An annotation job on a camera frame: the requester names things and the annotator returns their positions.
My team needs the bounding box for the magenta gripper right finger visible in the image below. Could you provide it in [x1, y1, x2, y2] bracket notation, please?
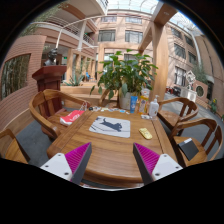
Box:
[133, 143, 182, 185]

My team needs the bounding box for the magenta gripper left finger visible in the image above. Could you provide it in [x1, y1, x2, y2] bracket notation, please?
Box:
[41, 143, 92, 185]

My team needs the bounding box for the yellow computer mouse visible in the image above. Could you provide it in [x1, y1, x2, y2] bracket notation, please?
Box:
[139, 128, 152, 140]

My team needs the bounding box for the grey mouse pad with print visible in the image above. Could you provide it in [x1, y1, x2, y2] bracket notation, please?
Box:
[89, 116, 130, 138]

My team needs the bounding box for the black notebook on chair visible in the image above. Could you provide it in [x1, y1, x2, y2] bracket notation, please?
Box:
[178, 138, 199, 160]

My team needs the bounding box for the red and white box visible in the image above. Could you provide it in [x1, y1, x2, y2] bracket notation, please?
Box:
[60, 110, 84, 125]

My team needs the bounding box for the small white packet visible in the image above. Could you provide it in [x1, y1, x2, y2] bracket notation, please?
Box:
[141, 115, 151, 119]

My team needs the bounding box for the wooden armchair near right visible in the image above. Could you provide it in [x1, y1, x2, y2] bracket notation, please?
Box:
[169, 118, 223, 167]

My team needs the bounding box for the wooden armchair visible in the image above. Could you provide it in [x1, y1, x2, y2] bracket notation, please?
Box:
[157, 97, 199, 131]
[29, 89, 91, 139]
[169, 118, 223, 167]

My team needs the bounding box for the wooden chair near left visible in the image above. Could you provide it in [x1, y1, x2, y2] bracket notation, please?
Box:
[0, 129, 30, 164]

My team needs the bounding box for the wooden armchair far right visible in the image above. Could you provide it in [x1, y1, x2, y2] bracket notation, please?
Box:
[157, 97, 199, 131]

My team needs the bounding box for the white pump bottle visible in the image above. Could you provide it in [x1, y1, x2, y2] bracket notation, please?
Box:
[149, 95, 159, 118]

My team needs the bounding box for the wooden armchair left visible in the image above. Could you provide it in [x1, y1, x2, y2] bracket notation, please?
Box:
[29, 89, 91, 139]

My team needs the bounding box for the blue tube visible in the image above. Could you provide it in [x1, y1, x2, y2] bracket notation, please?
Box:
[130, 96, 138, 113]

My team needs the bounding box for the white plant pot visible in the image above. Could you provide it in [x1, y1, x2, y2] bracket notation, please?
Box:
[119, 90, 133, 110]

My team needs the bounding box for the yellow snack package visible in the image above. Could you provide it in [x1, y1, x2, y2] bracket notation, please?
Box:
[138, 88, 150, 114]

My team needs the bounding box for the wooden chair behind table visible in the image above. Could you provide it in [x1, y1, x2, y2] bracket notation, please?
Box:
[98, 87, 118, 106]

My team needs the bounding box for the white abstract sculpture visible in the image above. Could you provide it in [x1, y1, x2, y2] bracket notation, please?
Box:
[180, 71, 197, 102]

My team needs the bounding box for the green potted plant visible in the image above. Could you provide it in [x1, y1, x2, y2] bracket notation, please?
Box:
[90, 51, 158, 98]

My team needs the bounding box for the dark bust statue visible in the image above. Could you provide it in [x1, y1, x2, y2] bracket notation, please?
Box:
[44, 48, 57, 66]

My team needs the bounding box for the dark red wooden pedestal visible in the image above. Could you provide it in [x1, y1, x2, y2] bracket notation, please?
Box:
[32, 65, 67, 118]

